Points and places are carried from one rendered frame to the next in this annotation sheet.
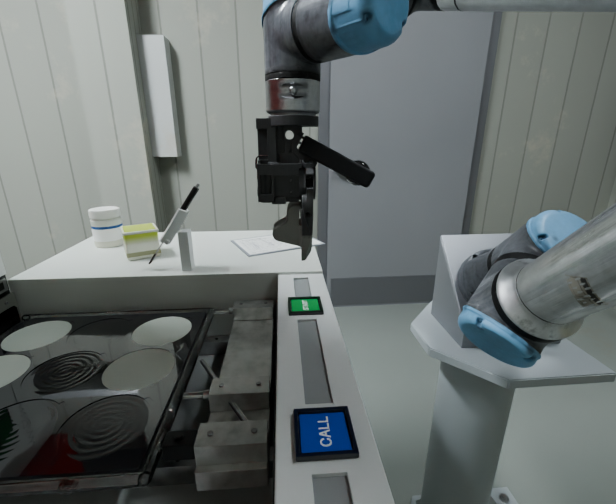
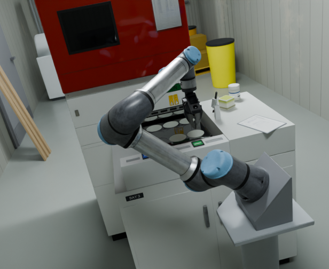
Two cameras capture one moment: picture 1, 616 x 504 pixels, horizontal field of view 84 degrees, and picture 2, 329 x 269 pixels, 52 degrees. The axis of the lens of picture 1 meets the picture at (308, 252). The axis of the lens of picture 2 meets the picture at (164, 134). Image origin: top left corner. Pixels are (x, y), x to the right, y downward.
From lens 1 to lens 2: 164 cm
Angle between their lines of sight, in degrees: 82
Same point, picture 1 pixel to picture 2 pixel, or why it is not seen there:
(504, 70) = not seen: outside the picture
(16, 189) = (326, 37)
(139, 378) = (173, 139)
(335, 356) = not seen: hidden behind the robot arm
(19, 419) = (159, 134)
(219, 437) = not seen: hidden behind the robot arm
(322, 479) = (139, 158)
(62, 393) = (166, 134)
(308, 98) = (182, 85)
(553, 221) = (213, 152)
